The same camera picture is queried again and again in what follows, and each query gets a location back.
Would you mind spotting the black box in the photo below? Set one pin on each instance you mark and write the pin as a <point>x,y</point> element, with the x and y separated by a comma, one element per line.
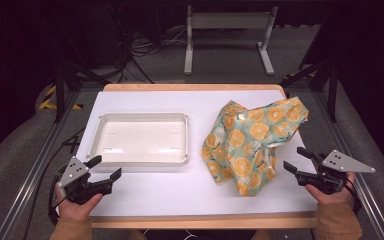
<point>100,36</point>

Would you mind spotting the black metal stand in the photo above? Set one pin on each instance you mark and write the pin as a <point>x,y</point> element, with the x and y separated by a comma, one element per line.
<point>331,90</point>
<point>60,90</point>

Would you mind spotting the white table mat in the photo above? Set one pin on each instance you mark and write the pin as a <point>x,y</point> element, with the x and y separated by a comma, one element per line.
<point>180,190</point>

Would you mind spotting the orange-print cloth bag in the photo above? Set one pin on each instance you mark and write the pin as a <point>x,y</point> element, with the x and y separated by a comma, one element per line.
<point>250,143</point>

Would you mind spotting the grey metal table frame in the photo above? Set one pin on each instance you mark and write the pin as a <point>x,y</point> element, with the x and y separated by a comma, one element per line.
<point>228,20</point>

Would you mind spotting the white plastic tray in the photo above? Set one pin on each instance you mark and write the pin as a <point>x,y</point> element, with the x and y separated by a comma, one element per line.
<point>143,140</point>

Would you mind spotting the person's left hand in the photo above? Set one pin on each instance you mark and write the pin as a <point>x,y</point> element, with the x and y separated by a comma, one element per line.
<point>76,210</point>

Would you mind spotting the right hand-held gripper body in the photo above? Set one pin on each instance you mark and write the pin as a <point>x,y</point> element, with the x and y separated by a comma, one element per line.
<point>341,161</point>

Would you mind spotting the aluminium rail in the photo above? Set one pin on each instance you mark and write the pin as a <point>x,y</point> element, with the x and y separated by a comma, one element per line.
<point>36,170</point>
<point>356,170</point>

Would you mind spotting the person's right hand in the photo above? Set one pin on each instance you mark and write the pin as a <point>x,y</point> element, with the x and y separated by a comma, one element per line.
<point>331,198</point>

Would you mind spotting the yellow black floor tape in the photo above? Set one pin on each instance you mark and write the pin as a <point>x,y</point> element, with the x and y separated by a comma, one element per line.
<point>48,105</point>

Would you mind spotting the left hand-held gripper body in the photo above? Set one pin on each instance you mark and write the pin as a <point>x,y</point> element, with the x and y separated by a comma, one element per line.
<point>75,173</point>

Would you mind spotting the wooden table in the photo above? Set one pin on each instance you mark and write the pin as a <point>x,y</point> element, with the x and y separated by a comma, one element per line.
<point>196,221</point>

